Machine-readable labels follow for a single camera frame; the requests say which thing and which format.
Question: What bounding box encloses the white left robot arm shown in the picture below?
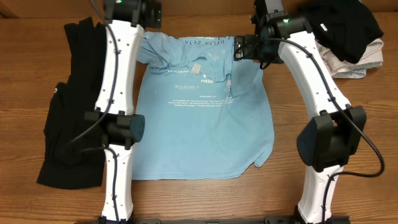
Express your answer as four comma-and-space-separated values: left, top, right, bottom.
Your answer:
85, 1, 162, 223

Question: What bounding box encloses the light blue t-shirt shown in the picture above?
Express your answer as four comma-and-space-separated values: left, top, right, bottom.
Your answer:
132, 32, 274, 180

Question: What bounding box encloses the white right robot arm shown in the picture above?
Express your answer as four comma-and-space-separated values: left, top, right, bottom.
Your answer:
234, 0, 366, 223

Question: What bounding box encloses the beige button shirt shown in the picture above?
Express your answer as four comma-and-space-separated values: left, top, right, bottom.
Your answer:
316, 39, 384, 79

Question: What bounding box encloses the black garment on left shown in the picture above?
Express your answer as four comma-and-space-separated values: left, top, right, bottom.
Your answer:
37, 17, 106, 190

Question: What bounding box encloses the black garment on pile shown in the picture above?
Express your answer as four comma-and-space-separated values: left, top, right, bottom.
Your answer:
299, 0, 384, 63

